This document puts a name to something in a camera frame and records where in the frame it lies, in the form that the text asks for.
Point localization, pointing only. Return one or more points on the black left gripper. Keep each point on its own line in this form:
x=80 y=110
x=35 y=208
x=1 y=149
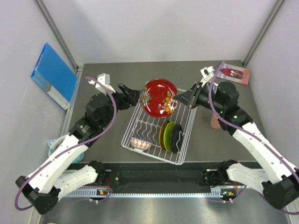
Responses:
x=133 y=95

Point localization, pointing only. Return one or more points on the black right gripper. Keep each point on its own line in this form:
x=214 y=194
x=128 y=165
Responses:
x=191 y=97

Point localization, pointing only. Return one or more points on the red plate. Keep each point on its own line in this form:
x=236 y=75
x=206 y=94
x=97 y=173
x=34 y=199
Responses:
x=157 y=98

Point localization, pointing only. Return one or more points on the pink plastic cup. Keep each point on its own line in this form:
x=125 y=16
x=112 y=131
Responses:
x=214 y=122

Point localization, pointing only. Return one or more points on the black plate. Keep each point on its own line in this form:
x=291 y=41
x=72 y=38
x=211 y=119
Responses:
x=176 y=138

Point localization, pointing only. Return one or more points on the white wire dish rack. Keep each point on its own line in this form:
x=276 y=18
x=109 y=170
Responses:
x=146 y=127

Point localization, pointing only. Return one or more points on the teal object behind arm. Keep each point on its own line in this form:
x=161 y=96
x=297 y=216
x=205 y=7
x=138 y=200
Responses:
x=55 y=149

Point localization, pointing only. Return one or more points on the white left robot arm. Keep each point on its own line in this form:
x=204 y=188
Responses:
x=46 y=186

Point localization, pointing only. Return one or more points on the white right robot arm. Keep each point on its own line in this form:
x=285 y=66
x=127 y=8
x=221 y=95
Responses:
x=279 y=183

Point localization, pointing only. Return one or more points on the lime green plate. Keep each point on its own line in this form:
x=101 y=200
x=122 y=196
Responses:
x=167 y=135

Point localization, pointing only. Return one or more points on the yellow plate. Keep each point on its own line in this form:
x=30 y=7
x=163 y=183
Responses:
x=161 y=134

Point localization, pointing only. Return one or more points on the red patterned white bowl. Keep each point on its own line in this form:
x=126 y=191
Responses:
x=140 y=144

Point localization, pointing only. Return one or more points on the red purple book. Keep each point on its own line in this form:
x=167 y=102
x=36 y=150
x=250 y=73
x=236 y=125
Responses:
x=234 y=73

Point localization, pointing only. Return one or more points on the blue folder box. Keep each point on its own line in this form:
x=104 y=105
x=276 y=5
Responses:
x=54 y=76

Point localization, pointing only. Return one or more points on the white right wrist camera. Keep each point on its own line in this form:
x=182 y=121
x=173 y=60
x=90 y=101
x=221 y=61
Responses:
x=207 y=74

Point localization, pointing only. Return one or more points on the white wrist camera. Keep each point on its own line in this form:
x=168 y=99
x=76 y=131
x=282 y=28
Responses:
x=207 y=74
x=104 y=79

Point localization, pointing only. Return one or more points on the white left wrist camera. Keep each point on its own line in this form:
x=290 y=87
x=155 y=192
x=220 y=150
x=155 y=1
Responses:
x=104 y=79

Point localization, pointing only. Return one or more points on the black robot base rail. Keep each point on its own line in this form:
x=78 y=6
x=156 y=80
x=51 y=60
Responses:
x=200 y=173

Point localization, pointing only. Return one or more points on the grey slotted cable duct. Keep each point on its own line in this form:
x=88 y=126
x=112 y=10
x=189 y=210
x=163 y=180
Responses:
x=102 y=193

